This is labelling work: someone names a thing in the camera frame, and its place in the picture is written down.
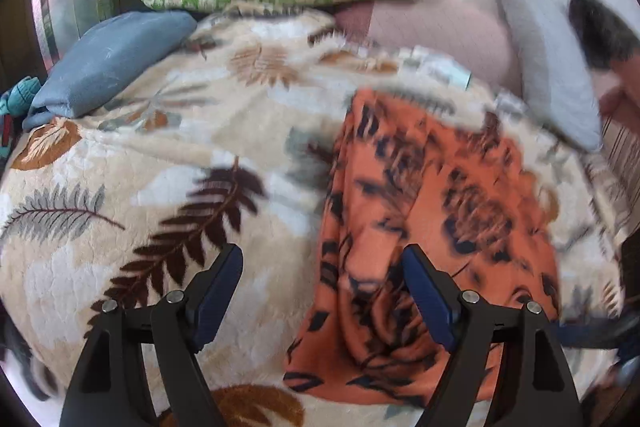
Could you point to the grey pillow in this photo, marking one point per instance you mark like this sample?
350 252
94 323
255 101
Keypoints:
550 57

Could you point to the striped cloth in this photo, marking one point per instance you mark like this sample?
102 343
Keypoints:
617 167

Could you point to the pink bedsheet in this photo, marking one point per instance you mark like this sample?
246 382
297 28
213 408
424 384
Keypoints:
440 27

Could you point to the teal knitted garment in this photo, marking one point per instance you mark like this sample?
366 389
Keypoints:
17 102

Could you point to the blue fleece cloth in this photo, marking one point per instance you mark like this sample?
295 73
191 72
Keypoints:
110 62

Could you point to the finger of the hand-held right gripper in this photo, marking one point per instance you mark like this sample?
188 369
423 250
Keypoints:
595 334

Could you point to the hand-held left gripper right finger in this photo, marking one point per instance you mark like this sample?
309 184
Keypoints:
430 297

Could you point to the leaf printed fleece blanket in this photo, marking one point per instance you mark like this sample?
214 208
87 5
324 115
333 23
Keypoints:
200 147

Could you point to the orange floral shorts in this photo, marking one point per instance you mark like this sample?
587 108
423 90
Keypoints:
440 207

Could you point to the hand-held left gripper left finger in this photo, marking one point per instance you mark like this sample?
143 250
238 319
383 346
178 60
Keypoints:
217 292

